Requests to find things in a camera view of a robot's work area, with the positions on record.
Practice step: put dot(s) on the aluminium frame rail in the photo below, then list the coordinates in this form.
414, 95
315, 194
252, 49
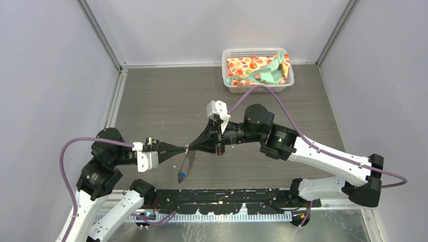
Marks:
217, 217

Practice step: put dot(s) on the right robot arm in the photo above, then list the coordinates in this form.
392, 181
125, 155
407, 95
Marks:
356, 178

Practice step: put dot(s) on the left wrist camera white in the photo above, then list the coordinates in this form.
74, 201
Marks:
146, 160

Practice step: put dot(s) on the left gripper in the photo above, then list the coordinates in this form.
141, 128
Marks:
168, 149

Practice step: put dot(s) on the floral patterned cloth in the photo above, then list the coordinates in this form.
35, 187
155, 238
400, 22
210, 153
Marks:
254, 70

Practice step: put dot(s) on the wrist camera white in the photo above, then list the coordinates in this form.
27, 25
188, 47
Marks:
146, 160
219, 108

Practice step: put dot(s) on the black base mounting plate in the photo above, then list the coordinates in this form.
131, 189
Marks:
223, 201

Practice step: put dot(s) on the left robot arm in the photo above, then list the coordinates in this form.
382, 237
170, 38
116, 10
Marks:
99, 177

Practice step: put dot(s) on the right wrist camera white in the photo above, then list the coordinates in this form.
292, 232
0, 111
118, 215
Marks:
219, 108

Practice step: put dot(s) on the large metal keyring disc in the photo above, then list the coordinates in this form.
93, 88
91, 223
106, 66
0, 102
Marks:
186, 165

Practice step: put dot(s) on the white plastic basket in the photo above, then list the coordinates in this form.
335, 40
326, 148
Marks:
248, 52

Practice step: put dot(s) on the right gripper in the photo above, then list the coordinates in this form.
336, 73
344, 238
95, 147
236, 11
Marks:
207, 140

